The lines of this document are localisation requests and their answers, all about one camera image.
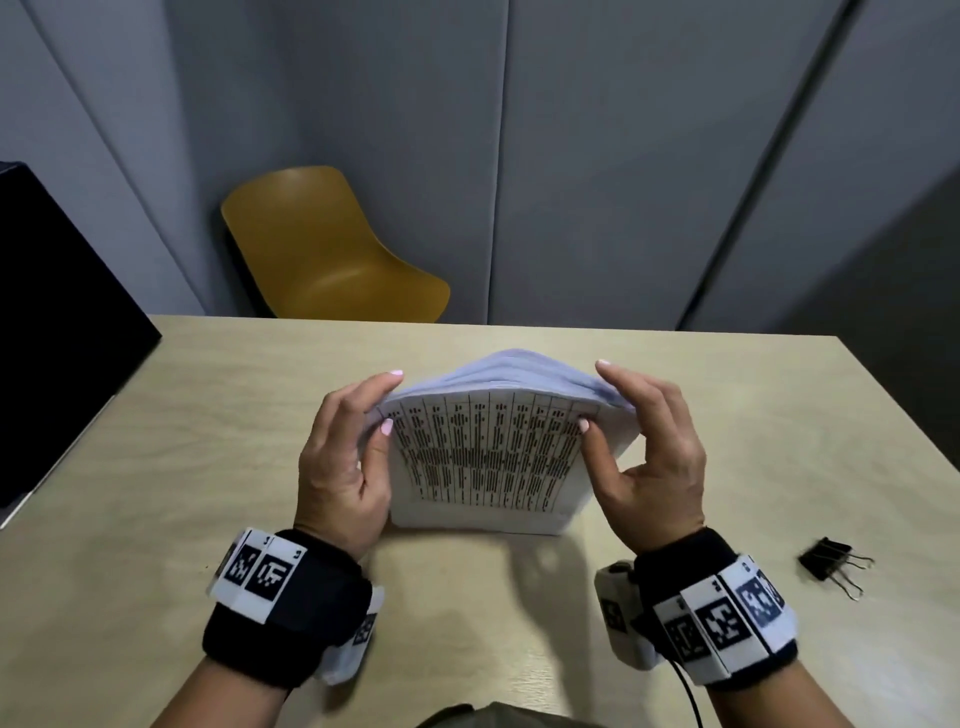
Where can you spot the white wrist camera with marker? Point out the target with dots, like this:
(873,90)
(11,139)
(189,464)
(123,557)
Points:
(349,652)
(615,600)

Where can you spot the black binder clip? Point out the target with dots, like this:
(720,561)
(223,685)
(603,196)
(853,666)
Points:
(821,559)

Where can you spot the person's right hand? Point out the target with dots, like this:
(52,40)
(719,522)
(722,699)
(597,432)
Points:
(667,495)

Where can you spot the yellow chair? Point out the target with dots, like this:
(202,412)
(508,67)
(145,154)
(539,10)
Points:
(315,247)

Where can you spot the black monitor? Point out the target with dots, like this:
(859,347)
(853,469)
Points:
(60,337)

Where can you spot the olive green shirt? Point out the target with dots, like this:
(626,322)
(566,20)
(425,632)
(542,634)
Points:
(510,718)

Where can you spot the person's left hand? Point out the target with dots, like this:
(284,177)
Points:
(334,487)

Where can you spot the pile of printed papers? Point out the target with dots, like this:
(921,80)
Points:
(487,465)

